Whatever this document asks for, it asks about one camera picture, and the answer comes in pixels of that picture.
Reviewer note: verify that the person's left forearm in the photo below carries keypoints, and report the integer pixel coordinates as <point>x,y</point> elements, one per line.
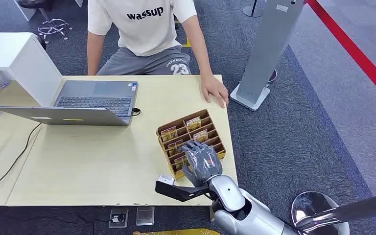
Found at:
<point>198,48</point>

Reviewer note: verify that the person's left hand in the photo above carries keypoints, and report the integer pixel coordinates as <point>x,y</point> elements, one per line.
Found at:
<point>214,89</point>

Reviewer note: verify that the chrome stanchion post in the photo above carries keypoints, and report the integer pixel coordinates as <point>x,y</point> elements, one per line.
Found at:
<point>324,214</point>

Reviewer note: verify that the closed steel floor box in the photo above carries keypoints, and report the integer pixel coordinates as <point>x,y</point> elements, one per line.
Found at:
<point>145,216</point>

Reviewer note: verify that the grey round stanchion base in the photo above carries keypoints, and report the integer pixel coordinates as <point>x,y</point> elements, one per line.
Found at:
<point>252,11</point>

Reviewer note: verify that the grey open laptop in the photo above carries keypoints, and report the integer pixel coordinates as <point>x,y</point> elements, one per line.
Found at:
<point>97,97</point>

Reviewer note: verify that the red barrier belt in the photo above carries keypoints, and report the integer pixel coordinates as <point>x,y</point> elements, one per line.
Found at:
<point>353,50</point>

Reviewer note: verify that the wooden slotted card holder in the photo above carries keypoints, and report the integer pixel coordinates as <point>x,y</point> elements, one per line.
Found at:
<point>212,136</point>

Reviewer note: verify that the gold patterned card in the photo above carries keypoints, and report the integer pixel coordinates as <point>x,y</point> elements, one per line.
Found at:
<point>180,163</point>
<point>193,124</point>
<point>174,148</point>
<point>200,136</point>
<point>169,134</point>

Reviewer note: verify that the grey kiosk stand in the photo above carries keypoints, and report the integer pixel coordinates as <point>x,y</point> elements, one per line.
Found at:
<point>265,48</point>

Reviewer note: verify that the floor socket box with plug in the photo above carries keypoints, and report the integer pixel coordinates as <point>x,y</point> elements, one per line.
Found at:
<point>118,218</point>

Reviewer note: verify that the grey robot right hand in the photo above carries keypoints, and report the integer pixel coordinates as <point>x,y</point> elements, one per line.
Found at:
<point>204,162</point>

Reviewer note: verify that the person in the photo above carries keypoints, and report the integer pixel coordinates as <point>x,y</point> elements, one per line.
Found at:
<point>142,32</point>

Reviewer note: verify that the chrome office chair base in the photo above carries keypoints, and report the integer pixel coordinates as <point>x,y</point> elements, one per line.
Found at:
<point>53,27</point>

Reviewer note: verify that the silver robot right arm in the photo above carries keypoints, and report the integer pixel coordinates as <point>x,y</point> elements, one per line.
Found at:
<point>240,211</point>

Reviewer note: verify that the white cabinet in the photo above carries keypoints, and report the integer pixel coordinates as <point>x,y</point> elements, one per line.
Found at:
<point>19,58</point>

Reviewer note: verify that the person's right forearm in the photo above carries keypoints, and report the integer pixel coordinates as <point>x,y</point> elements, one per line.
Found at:
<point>94,55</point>

